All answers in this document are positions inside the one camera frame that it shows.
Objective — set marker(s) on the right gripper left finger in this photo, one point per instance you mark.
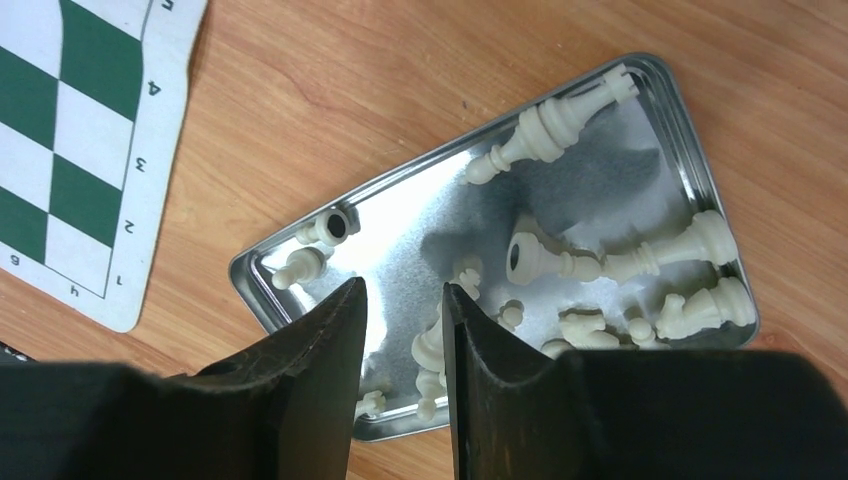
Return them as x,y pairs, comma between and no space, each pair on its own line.
282,408

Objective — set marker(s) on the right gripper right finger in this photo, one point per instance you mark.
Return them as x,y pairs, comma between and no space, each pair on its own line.
516,413

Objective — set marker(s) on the green white chess mat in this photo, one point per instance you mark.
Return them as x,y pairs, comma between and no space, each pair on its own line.
93,98

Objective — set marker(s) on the white chess bishop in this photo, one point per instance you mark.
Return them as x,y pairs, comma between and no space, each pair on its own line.
427,348

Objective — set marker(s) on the white chess knight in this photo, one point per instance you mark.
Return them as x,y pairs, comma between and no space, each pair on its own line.
728,301

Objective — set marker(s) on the metal tin with white pieces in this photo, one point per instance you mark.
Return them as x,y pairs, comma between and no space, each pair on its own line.
637,174

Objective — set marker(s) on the white chess king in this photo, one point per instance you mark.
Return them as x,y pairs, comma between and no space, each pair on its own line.
708,238

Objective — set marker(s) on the white chess queen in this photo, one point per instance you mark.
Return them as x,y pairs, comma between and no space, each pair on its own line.
544,131

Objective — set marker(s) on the white pawn in tin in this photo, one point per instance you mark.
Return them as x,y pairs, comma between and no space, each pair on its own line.
302,266

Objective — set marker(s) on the white pawn near corner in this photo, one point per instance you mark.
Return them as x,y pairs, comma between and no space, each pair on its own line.
330,227

